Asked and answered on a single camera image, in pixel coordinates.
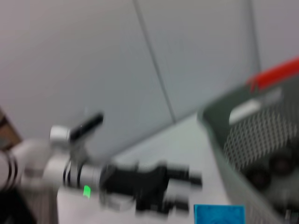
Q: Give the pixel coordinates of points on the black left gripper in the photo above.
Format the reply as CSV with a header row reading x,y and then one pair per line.
x,y
135,184

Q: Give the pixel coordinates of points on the blue square toy plate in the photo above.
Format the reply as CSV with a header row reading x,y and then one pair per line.
x,y
219,214

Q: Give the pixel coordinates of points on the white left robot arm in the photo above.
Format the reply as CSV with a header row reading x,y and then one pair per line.
x,y
46,168

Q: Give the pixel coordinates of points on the grey perforated storage basket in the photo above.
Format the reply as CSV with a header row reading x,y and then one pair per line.
x,y
222,144

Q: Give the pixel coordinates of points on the orange basket latch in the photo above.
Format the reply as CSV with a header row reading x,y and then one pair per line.
x,y
273,72

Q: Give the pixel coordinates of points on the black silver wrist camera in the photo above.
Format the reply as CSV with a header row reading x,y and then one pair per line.
x,y
70,133

